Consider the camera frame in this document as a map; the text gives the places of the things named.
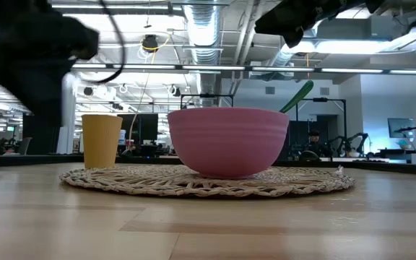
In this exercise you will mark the yellow ribbed cup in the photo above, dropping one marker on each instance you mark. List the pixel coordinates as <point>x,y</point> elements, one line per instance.
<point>101,142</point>

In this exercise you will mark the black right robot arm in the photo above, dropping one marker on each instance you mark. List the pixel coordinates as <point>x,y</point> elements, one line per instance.
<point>356,6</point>

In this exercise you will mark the black background robot arm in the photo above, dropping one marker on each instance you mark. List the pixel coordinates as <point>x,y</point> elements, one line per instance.
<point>363,139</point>

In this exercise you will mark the large ceiling light panel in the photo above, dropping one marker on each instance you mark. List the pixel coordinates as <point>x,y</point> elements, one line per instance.
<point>349,47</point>

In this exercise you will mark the black ceiling spotlight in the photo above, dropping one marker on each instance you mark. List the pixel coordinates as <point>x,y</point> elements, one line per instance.
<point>88,91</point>

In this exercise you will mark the white pillar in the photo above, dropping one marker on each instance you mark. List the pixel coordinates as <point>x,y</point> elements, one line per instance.
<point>69,122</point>

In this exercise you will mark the black cabinet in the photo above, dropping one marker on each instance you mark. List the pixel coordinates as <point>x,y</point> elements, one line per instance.
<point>42,141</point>

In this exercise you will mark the grey chair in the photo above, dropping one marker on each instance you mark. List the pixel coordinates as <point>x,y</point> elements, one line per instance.
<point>24,146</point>

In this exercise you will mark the long ceiling light strip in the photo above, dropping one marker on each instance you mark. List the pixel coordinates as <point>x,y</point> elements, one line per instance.
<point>211,67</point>

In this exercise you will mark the person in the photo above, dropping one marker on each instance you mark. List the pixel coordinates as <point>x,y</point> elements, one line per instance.
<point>314,134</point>

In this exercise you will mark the white bucket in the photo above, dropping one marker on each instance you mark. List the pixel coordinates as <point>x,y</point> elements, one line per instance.
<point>123,137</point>

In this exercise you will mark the black display screens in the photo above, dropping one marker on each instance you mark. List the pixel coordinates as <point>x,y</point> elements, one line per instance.
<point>143,128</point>

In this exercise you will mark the pink plastic bowl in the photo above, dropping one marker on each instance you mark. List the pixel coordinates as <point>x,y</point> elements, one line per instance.
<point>228,144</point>

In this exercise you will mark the grey computer monitor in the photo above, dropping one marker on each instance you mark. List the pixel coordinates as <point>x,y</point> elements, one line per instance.
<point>399,126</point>

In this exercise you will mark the round woven straw placemat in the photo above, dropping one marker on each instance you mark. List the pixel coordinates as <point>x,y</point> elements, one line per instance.
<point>139,182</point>

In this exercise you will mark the dark background desk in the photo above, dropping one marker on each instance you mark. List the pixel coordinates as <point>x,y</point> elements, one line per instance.
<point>392,153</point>

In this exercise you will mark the tall black metal frame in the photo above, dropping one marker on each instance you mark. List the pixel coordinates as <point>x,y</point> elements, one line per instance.
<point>320,99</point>

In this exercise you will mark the silver ventilation duct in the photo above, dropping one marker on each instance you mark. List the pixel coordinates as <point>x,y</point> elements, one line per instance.
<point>202,29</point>

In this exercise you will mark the low black metal frame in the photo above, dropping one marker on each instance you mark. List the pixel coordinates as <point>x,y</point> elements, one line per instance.
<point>208,95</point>

